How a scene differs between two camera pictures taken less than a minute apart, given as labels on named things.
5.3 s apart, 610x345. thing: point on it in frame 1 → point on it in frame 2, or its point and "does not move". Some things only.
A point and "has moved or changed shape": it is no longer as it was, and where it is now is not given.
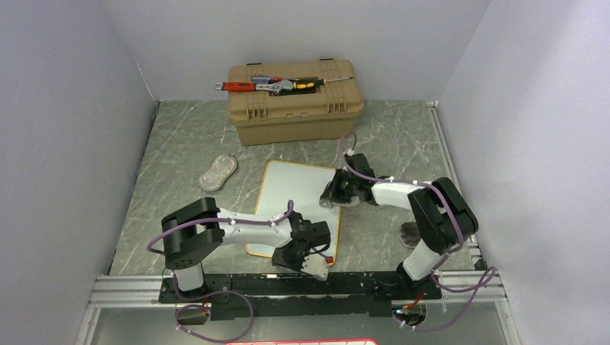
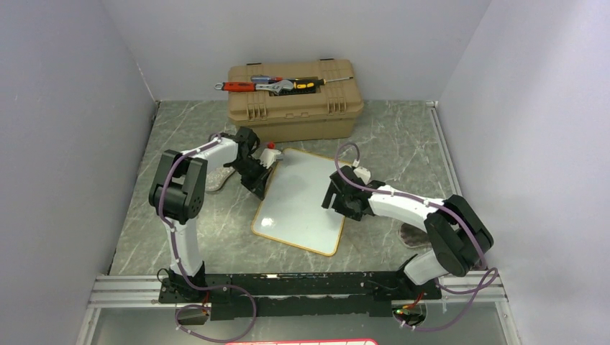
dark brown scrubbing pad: (410, 233) does not move
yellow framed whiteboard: (303, 185) has moved or changed shape
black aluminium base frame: (248, 295) does not move
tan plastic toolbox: (327, 118) does not move
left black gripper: (278, 259) → (257, 187)
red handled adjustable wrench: (248, 86) does not move
